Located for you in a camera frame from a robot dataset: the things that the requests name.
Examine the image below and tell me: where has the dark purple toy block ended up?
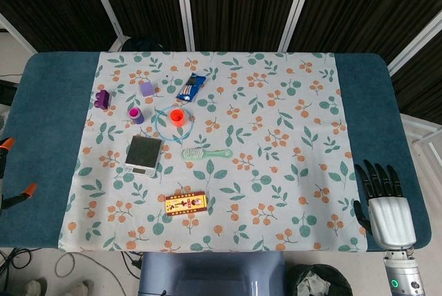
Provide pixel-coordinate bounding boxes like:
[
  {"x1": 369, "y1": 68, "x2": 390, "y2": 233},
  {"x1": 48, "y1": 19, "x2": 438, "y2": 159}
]
[{"x1": 93, "y1": 90, "x2": 111, "y2": 110}]

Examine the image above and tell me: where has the black trash bin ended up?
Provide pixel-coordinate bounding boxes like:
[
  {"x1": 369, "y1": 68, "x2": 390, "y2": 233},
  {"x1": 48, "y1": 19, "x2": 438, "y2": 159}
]
[{"x1": 288, "y1": 263, "x2": 353, "y2": 296}]

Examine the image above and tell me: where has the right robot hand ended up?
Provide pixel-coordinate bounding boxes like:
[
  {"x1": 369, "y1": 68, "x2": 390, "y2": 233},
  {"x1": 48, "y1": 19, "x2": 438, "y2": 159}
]
[{"x1": 352, "y1": 159, "x2": 417, "y2": 250}]

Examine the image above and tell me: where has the digital kitchen scale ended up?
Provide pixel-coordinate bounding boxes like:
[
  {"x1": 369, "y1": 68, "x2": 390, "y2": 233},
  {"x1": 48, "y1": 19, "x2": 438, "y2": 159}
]
[{"x1": 124, "y1": 135, "x2": 164, "y2": 177}]

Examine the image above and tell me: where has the blue snack packet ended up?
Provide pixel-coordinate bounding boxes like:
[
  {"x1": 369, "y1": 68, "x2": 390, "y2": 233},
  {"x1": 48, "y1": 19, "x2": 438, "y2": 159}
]
[{"x1": 175, "y1": 72, "x2": 207, "y2": 103}]

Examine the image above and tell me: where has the black floor cable bundle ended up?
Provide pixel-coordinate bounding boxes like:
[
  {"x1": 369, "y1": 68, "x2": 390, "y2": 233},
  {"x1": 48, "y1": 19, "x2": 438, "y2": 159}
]
[{"x1": 0, "y1": 247, "x2": 34, "y2": 278}]

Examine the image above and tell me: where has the purple cylinder pink top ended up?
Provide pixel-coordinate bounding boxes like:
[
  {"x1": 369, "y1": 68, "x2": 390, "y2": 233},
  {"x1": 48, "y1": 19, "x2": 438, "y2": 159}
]
[{"x1": 128, "y1": 106, "x2": 144, "y2": 125}]

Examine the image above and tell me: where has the yellow red snack box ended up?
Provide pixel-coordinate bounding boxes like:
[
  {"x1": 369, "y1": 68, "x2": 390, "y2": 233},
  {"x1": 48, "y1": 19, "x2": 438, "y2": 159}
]
[{"x1": 164, "y1": 190, "x2": 209, "y2": 217}]

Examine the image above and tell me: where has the beige shoe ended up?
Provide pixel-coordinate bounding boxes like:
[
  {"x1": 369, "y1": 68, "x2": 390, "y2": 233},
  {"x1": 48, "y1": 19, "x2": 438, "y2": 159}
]
[
  {"x1": 70, "y1": 279, "x2": 94, "y2": 296},
  {"x1": 26, "y1": 278, "x2": 48, "y2": 296}
]

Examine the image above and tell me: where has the floral tablecloth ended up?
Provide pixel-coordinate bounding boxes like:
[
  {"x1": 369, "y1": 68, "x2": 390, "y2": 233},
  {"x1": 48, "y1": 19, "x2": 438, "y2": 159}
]
[{"x1": 57, "y1": 50, "x2": 367, "y2": 253}]

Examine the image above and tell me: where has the dark panel folding screen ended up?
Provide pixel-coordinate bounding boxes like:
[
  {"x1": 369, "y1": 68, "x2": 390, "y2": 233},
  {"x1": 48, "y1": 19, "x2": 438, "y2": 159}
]
[{"x1": 0, "y1": 0, "x2": 442, "y2": 117}]

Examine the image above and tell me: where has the teal table cover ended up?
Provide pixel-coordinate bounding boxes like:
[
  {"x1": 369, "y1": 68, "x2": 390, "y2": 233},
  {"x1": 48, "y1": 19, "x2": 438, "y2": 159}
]
[{"x1": 0, "y1": 51, "x2": 432, "y2": 251}]

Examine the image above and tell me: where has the blue tube ring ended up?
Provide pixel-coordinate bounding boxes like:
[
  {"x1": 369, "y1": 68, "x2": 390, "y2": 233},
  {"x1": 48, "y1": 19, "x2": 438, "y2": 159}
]
[{"x1": 154, "y1": 105, "x2": 194, "y2": 144}]

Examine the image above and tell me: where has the white metal frame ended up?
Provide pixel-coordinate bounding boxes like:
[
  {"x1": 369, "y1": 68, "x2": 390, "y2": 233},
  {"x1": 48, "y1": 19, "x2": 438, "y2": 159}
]
[{"x1": 400, "y1": 112, "x2": 442, "y2": 172}]

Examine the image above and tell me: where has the black bag behind table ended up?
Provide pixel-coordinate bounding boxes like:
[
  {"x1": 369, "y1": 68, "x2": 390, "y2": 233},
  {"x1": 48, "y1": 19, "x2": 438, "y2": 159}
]
[{"x1": 122, "y1": 37, "x2": 166, "y2": 52}]

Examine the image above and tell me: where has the green hairbrush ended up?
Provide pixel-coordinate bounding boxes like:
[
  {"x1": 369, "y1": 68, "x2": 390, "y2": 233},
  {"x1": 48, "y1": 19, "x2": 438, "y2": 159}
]
[{"x1": 181, "y1": 148, "x2": 234, "y2": 161}]

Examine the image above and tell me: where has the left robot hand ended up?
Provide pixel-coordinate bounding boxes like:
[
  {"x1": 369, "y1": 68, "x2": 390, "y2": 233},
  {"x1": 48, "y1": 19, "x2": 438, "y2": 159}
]
[{"x1": 0, "y1": 137, "x2": 38, "y2": 211}]

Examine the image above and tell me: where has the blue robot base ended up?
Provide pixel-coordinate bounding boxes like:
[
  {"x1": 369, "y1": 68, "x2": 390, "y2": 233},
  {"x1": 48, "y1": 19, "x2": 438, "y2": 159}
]
[{"x1": 137, "y1": 251, "x2": 287, "y2": 296}]

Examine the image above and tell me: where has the orange plastic cup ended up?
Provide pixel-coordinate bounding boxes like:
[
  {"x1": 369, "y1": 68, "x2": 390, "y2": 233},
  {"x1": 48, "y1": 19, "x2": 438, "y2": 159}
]
[{"x1": 169, "y1": 108, "x2": 186, "y2": 128}]

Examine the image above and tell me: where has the black power cable plug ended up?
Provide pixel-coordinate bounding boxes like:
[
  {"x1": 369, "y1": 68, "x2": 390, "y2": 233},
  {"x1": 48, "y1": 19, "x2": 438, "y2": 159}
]
[{"x1": 120, "y1": 251, "x2": 143, "y2": 279}]

